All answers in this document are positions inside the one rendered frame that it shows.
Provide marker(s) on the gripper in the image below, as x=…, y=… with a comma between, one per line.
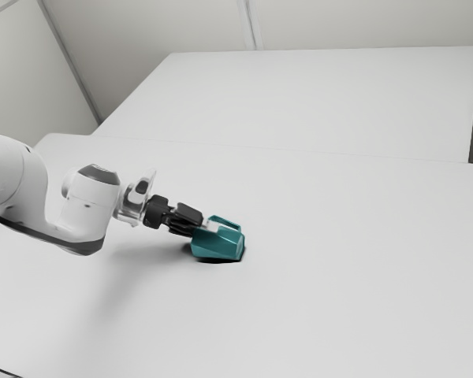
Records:
x=156, y=211

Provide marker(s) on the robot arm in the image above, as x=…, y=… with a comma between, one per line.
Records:
x=27, y=185

